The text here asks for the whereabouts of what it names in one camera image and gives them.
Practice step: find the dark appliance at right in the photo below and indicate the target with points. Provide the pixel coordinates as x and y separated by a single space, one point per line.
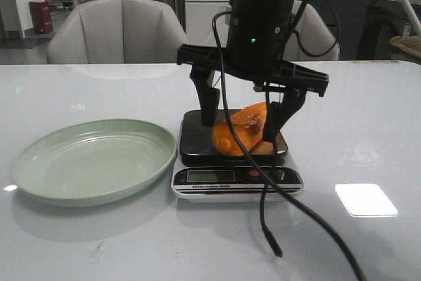
383 20

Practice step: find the red trash bin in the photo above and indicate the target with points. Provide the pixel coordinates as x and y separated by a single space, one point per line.
41 17

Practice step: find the black silver kitchen scale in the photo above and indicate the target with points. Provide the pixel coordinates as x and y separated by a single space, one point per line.
203 175

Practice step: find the grey left armchair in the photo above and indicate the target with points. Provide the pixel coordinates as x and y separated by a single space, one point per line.
118 32

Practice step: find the beige cushion at right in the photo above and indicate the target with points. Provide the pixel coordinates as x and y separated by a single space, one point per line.
406 49

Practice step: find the grey right armchair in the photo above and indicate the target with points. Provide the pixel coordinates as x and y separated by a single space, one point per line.
312 41

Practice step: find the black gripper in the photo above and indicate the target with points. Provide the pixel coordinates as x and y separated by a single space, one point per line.
204 60

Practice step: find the orange corn cob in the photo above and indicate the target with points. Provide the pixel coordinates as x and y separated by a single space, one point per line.
248 124

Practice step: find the grey armchair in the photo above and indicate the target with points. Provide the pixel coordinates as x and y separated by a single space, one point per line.
312 41
118 32

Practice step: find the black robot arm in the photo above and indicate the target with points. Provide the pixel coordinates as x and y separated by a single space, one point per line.
257 36

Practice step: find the pale green plate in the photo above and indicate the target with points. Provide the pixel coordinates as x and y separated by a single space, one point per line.
94 163

